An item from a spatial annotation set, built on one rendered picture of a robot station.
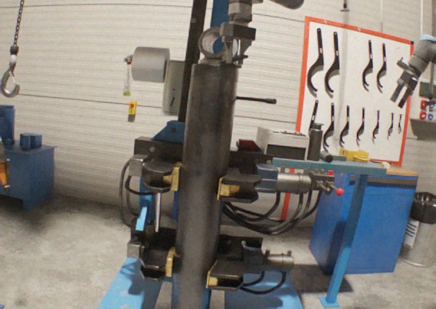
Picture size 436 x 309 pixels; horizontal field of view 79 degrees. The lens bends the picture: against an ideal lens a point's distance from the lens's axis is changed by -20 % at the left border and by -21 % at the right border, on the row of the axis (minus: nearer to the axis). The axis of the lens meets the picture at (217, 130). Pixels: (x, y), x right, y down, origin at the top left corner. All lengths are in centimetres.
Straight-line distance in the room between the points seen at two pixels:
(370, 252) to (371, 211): 39
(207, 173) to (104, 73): 252
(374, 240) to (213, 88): 201
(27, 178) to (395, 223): 350
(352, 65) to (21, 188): 386
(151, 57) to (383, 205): 216
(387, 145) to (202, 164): 293
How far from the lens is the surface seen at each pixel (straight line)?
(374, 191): 268
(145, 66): 233
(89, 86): 378
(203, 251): 155
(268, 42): 356
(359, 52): 383
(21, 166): 345
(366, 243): 284
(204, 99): 138
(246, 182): 137
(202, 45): 147
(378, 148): 395
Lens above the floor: 132
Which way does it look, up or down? 5 degrees down
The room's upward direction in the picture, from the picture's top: 6 degrees clockwise
